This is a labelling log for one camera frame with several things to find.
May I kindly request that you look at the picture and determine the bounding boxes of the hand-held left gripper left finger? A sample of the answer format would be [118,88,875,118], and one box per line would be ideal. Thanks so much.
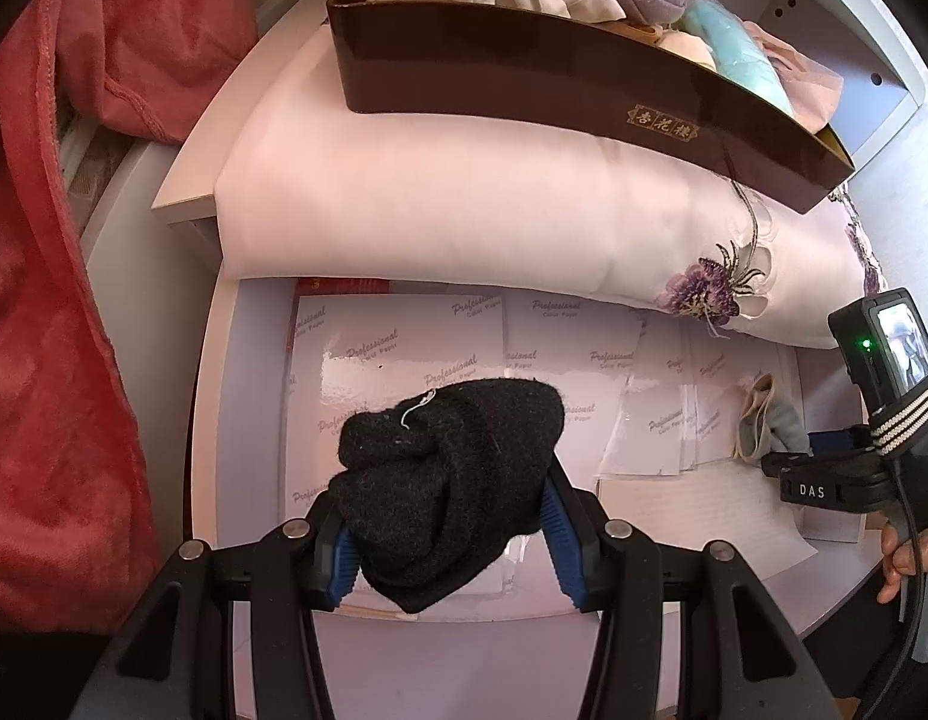
[66,491,360,720]

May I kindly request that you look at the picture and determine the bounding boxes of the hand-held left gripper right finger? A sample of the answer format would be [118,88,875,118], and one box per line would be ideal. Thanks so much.
[539,457,851,720]

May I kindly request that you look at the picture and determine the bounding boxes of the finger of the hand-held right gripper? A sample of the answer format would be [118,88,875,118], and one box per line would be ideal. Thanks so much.
[759,450,813,477]
[807,425,873,458]

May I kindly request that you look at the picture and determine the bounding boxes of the grey and cream cloth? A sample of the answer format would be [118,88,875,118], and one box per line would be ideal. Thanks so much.
[734,373,811,460]

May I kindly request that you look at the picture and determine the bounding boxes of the black knit sock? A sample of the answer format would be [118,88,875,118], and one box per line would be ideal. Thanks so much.
[336,376,568,614]

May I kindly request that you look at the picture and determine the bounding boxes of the white wooden shelf unit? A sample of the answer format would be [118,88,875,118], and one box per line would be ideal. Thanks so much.
[77,0,928,720]

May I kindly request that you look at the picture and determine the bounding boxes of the pink printed cloth roll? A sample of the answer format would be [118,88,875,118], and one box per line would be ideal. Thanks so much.
[744,21,843,132]

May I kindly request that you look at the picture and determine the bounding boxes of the teal cloth roll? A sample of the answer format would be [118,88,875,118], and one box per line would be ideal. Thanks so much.
[681,0,796,117]

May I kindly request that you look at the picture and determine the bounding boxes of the dark brown glossy box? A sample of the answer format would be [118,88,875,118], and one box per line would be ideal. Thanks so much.
[326,0,856,215]

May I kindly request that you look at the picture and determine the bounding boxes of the person's right hand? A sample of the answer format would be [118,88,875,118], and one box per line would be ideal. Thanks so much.
[878,516,928,605]

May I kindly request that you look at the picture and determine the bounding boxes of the pile of white paper packs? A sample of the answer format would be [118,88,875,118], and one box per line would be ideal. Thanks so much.
[284,289,806,601]

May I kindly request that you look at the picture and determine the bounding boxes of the person's dark trousers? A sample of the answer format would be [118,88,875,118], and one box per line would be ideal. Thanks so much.
[857,637,928,720]

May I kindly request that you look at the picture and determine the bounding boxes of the red paper pack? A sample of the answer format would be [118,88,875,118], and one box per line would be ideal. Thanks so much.
[286,277,394,391]

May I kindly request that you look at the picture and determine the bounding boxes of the white pillow with purple flower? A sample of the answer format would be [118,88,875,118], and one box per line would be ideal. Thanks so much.
[215,22,881,350]

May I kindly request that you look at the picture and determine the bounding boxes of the red fleece blanket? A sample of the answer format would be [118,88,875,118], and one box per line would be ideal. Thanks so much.
[0,0,259,616]

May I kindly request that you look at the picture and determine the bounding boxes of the black cable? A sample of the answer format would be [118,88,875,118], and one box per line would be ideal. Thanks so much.
[857,461,928,720]

